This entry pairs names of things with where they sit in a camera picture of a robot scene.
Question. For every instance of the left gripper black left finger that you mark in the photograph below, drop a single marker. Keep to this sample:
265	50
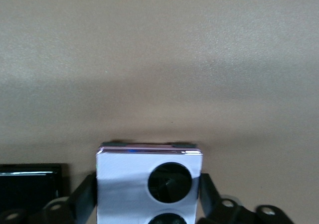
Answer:
82	199

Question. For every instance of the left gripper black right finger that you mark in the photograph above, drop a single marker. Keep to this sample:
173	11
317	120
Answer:
214	206

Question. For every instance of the lilac flip phone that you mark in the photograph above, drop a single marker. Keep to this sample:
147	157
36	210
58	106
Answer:
119	174

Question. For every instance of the long black phone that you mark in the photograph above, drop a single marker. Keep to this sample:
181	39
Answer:
25	186

